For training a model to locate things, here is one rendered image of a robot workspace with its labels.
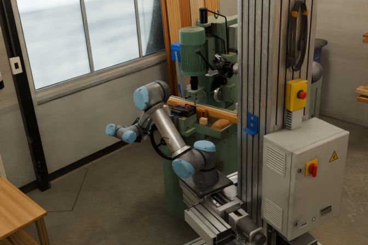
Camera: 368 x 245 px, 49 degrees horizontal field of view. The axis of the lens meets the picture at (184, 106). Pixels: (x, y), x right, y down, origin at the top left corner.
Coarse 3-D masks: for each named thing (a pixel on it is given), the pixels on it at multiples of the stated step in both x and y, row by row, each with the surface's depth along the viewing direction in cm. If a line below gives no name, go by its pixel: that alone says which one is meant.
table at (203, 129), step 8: (168, 104) 309; (168, 112) 295; (208, 120) 280; (216, 120) 279; (192, 128) 276; (200, 128) 274; (208, 128) 269; (232, 128) 274; (216, 136) 267; (224, 136) 268
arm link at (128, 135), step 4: (120, 128) 245; (124, 128) 244; (128, 128) 244; (132, 128) 244; (136, 128) 246; (116, 132) 244; (120, 132) 242; (124, 132) 241; (128, 132) 240; (132, 132) 240; (136, 132) 245; (116, 136) 245; (120, 136) 242; (124, 136) 239; (128, 136) 238; (132, 136) 240; (136, 136) 247; (124, 140) 241; (128, 140) 239; (132, 140) 241
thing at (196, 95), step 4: (200, 88) 289; (204, 88) 291; (188, 92) 286; (192, 92) 284; (196, 92) 284; (200, 92) 289; (192, 96) 285; (196, 96) 286; (200, 96) 290; (192, 100) 286; (196, 100) 287
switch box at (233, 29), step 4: (236, 24) 288; (228, 28) 284; (232, 28) 282; (236, 28) 282; (228, 32) 285; (232, 32) 283; (236, 32) 283; (228, 36) 286; (232, 36) 284; (236, 36) 284; (228, 40) 288; (232, 40) 286; (236, 40) 285; (228, 44) 289; (232, 44) 287; (236, 44) 286; (232, 48) 288; (236, 48) 288
